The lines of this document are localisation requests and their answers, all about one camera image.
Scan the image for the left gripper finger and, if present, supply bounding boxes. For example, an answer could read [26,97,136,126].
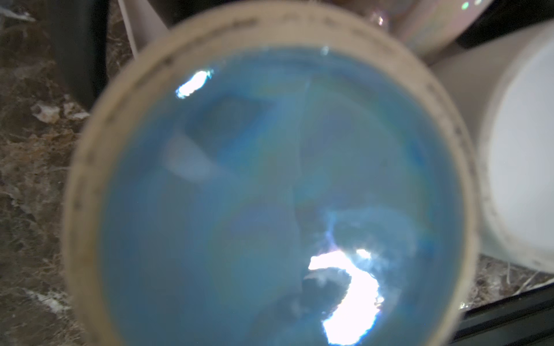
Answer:
[48,0,108,110]

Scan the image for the beige rectangular tray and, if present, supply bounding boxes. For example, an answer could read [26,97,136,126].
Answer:
[118,0,169,58]

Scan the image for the black white mug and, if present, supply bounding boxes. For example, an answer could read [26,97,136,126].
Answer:
[431,21,553,273]

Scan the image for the blue butterfly mug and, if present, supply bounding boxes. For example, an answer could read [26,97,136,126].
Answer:
[62,1,479,345]

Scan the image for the pink iridescent mug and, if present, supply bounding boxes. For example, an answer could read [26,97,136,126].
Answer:
[332,0,494,57]

